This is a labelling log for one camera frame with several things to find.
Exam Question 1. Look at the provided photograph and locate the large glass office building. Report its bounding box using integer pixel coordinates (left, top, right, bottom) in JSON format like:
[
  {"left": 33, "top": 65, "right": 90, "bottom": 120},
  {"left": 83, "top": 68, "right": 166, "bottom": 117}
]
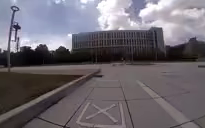
[{"left": 71, "top": 26, "right": 167, "bottom": 62}]

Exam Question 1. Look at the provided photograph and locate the grey paved plaza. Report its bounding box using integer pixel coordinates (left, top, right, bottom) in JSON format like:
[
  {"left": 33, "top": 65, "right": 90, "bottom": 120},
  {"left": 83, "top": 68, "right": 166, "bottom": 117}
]
[{"left": 0, "top": 61, "right": 205, "bottom": 128}]

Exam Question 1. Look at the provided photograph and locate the white painted cross box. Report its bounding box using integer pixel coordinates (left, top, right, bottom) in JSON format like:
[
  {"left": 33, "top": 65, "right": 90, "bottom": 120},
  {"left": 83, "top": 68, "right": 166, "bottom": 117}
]
[{"left": 75, "top": 101, "right": 127, "bottom": 128}]

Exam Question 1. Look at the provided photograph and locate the row of dark trees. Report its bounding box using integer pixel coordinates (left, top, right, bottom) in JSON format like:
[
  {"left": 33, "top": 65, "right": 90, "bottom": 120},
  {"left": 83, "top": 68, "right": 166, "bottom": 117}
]
[{"left": 0, "top": 43, "right": 98, "bottom": 67}]

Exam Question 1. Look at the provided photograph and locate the grey concrete kerb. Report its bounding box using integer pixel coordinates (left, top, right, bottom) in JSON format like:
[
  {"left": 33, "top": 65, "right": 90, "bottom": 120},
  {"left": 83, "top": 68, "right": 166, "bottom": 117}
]
[{"left": 0, "top": 68, "right": 102, "bottom": 128}]

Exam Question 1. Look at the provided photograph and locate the dark grass field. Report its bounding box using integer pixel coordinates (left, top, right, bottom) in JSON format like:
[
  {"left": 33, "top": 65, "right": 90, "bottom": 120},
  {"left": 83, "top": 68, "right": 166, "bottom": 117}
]
[{"left": 0, "top": 71, "right": 84, "bottom": 118}]

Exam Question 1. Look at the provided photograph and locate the dark building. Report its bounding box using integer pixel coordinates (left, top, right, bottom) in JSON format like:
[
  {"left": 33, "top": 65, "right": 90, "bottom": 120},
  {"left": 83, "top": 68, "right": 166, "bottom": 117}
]
[{"left": 165, "top": 24, "right": 205, "bottom": 62}]

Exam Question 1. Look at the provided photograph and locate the tall lamp pole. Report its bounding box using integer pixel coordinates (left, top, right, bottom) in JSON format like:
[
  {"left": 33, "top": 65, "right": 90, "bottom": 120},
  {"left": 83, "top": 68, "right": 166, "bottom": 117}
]
[{"left": 6, "top": 5, "right": 22, "bottom": 73}]

